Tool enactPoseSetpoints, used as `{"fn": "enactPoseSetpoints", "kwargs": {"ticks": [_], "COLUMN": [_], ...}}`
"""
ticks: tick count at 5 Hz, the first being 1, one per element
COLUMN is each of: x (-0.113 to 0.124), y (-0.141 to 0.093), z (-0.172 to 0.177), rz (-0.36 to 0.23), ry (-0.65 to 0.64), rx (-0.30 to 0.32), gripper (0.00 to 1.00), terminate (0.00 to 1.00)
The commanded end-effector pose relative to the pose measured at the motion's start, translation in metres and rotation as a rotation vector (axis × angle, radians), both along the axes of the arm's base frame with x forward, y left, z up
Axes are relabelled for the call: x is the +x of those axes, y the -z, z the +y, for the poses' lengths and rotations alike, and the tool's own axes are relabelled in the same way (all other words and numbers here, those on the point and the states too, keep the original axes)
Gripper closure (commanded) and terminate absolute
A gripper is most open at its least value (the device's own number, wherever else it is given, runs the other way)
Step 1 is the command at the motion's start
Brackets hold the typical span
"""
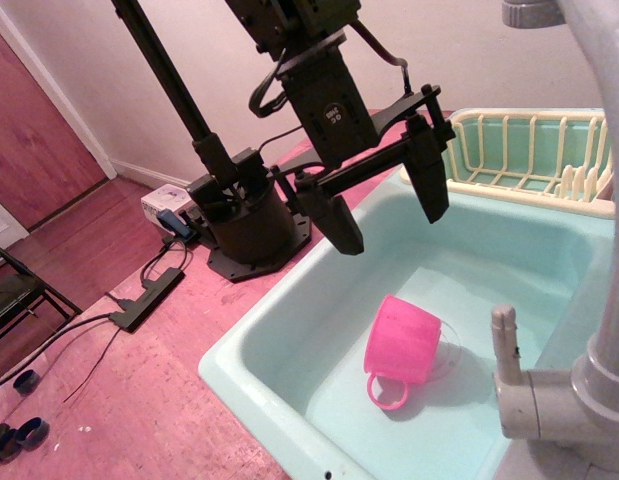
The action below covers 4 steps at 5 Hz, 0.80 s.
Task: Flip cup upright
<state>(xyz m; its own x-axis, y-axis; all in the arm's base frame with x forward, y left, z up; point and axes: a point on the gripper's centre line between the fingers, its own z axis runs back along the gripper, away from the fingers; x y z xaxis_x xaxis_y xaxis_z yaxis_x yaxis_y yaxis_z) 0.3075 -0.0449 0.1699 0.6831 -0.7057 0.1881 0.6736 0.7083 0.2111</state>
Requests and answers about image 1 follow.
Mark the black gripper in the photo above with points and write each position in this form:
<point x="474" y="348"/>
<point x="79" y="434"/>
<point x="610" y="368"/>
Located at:
<point x="350" y="144"/>

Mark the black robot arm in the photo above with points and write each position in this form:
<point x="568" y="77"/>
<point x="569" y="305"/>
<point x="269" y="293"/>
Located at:
<point x="254" y="218"/>

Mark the pink plastic cup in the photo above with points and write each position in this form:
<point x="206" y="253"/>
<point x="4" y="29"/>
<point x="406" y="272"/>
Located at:
<point x="402" y="346"/>

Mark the yellow dish drying rack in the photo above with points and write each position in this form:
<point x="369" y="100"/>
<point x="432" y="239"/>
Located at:
<point x="560" y="159"/>

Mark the white power box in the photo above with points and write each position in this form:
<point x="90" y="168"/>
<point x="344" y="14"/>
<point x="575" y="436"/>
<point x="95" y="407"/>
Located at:
<point x="173" y="198"/>

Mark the light green toy sink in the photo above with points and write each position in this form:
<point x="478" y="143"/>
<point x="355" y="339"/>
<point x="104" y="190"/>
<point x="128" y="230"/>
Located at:
<point x="291" y="370"/>

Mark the blue plug adapter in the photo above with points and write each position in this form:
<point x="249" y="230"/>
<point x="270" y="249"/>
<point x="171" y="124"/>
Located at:
<point x="168" y="220"/>

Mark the black usb hub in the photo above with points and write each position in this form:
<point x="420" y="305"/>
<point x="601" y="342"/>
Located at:
<point x="133" y="316"/>

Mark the grey toy faucet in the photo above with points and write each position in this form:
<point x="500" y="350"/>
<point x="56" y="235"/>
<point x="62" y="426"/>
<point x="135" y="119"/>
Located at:
<point x="561" y="417"/>

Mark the wooden door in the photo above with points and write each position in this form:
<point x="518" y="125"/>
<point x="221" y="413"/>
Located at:
<point x="44" y="167"/>

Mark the black metal chair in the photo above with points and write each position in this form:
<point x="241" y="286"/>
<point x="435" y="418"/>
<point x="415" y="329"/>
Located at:
<point x="21" y="293"/>

